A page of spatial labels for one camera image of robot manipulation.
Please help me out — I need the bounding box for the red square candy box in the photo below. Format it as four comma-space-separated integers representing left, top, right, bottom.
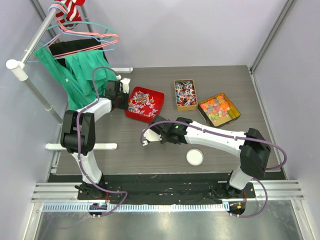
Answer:
124, 86, 165, 124

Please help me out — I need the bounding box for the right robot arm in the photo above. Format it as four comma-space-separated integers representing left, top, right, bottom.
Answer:
143, 115, 271, 198

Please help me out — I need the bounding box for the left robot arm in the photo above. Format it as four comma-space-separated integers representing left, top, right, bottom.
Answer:
60, 78, 131, 200

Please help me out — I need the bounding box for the white rack foot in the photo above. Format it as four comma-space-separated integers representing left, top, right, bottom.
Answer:
112, 67, 134, 74

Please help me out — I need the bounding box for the white round jar lid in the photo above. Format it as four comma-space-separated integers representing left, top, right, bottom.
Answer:
186, 149, 204, 166

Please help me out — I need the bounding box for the gold rectangular tin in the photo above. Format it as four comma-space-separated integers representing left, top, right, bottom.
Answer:
174, 79, 198, 112

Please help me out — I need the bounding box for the green cloth garment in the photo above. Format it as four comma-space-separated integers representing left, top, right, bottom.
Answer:
34, 47, 117, 111

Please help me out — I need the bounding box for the blue clothes hanger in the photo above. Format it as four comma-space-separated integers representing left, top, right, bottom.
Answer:
26, 5, 116, 63

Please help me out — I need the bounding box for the green clothes hanger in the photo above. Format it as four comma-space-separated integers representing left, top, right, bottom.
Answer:
46, 21, 119, 39

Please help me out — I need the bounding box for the white flat bar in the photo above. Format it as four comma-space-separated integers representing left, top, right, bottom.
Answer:
45, 143, 118, 151

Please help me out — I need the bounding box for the black garment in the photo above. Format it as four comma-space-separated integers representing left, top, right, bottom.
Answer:
49, 38, 102, 56

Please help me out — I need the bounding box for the red white striped garment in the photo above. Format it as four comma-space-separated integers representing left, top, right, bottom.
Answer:
55, 0, 85, 23

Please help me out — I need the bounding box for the metal clothes rack pole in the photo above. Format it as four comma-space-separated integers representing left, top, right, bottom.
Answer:
5, 0, 66, 125

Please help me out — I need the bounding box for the pink clothes hanger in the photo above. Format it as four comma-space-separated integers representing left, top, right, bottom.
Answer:
45, 0, 119, 59

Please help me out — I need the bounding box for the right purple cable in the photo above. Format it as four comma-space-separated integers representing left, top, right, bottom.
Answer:
139, 120, 288, 218

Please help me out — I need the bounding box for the purple cable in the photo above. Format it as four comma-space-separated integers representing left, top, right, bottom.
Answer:
139, 120, 288, 218
76, 66, 129, 217

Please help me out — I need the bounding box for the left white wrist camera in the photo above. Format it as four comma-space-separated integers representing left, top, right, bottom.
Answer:
116, 74, 131, 94

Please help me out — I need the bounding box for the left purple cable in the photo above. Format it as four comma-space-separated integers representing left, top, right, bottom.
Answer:
76, 66, 129, 217

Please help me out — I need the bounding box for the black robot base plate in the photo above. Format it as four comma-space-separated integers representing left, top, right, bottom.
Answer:
47, 171, 286, 201

